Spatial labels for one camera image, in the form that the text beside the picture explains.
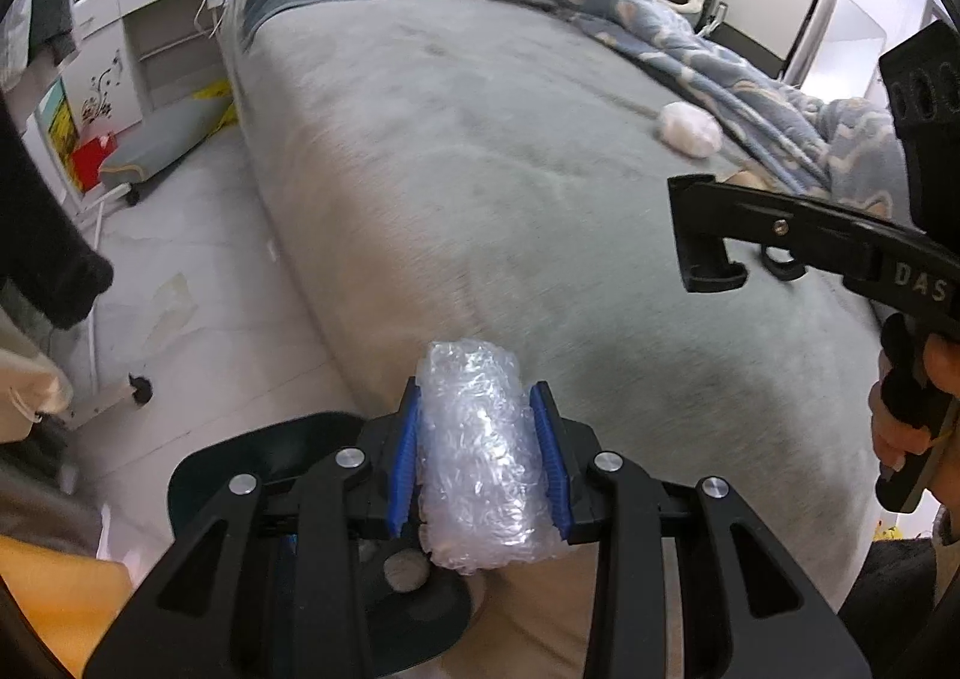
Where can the grey cushioned stool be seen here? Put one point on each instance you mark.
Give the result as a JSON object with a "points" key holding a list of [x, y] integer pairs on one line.
{"points": [[165, 139]]}

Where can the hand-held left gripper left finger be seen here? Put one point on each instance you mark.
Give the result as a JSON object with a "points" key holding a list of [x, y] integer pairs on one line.
{"points": [[401, 458]]}

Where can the white dressing table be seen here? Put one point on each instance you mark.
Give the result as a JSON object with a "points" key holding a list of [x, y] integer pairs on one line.
{"points": [[150, 33]]}

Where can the black fuzzy garment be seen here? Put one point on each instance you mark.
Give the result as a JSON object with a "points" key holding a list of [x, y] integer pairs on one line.
{"points": [[45, 251]]}

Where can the yellow plastic bag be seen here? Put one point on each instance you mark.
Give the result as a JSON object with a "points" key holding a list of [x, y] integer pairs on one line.
{"points": [[217, 109]]}

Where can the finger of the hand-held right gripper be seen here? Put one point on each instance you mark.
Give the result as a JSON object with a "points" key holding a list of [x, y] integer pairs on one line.
{"points": [[795, 221]]}

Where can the person's right hand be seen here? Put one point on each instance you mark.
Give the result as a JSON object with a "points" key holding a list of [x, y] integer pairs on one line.
{"points": [[946, 364]]}

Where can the dark teal trash bin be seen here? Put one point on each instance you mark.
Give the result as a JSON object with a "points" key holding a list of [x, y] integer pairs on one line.
{"points": [[277, 443]]}

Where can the bubble wrap roll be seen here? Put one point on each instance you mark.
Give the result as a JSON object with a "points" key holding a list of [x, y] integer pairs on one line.
{"points": [[480, 461]]}

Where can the grey bed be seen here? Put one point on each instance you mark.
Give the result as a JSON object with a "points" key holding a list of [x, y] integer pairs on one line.
{"points": [[487, 161]]}

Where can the green and yellow board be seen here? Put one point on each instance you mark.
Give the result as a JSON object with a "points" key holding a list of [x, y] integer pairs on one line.
{"points": [[56, 127]]}

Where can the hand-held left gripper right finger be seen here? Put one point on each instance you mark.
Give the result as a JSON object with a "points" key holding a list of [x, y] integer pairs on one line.
{"points": [[553, 458]]}

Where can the dark grey knit garment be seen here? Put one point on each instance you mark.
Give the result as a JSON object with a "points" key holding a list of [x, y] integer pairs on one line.
{"points": [[52, 3]]}

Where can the person's dark fuzzy clothing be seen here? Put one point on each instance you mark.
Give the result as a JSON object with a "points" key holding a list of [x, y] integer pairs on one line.
{"points": [[892, 611]]}

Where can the red box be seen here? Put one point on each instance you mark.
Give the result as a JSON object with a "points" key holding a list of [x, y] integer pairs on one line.
{"points": [[94, 161]]}

